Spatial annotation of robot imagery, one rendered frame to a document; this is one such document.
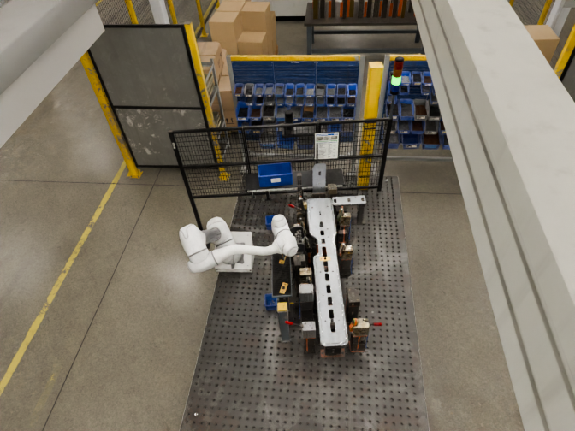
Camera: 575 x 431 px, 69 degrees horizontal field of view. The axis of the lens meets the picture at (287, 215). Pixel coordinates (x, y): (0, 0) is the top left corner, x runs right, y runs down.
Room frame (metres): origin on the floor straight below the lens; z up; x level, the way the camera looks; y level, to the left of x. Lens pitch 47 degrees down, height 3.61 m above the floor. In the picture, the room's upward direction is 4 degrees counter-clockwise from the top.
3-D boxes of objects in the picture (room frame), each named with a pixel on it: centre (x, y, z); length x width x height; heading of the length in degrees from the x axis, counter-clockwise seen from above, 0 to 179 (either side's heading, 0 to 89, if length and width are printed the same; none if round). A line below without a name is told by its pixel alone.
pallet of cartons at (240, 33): (6.91, 0.45, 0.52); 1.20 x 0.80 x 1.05; 168
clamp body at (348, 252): (1.97, -0.44, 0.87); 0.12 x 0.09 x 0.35; 89
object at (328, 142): (2.93, -0.39, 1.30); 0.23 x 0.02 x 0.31; 89
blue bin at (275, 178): (2.82, 0.08, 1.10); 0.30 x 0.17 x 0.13; 91
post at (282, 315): (1.43, 0.08, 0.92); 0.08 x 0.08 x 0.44; 89
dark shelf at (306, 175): (2.82, -0.09, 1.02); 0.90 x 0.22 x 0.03; 89
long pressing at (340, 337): (1.89, -0.27, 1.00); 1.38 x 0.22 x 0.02; 179
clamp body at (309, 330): (1.33, -0.09, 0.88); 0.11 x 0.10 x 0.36; 89
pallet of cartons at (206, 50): (5.54, 0.76, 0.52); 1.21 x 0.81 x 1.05; 175
